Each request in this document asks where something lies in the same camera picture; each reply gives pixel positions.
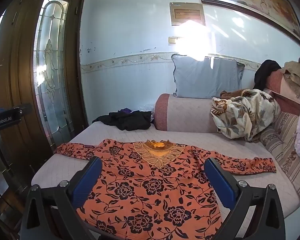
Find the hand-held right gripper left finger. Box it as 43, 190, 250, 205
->
19, 156, 103, 240

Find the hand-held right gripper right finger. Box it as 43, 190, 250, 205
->
204, 157, 286, 240

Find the orange black floral blouse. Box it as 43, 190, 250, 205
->
54, 138, 276, 240

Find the black clothes pile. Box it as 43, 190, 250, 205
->
92, 109, 153, 131

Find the wooden door with glass pane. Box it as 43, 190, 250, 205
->
0, 0, 90, 205

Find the pink bolster cushion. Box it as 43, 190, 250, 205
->
154, 93, 230, 132

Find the brown cloth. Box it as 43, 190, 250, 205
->
220, 89, 243, 100

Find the blue-grey pillow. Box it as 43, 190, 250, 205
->
171, 54, 245, 99

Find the black garment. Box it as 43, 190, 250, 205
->
253, 59, 282, 90

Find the beige towel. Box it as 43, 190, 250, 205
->
281, 61, 300, 98

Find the small framed picture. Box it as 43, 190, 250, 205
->
169, 2, 206, 26

